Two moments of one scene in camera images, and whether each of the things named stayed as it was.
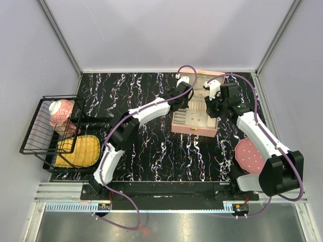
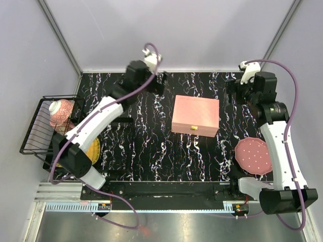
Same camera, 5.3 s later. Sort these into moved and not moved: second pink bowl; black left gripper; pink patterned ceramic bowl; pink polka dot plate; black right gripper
Moved: black left gripper; black right gripper
Not moved: pink patterned ceramic bowl; pink polka dot plate; second pink bowl
